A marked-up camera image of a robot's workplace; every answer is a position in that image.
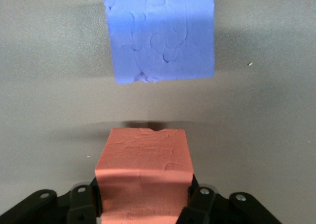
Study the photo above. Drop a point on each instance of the orange foam block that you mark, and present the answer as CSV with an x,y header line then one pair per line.
x,y
143,159

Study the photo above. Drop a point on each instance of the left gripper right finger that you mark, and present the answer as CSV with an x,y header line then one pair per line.
x,y
202,206

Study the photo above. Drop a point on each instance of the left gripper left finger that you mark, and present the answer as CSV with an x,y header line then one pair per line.
x,y
79,204

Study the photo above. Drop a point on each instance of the purple foam block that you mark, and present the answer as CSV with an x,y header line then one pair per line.
x,y
160,36

